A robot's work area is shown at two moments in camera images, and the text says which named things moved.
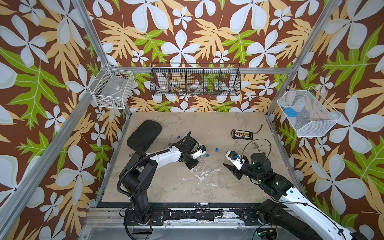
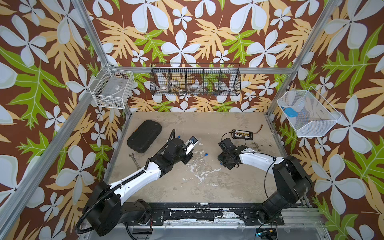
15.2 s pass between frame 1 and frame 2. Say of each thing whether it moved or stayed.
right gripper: moved
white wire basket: stayed
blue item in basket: stayed
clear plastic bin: stayed
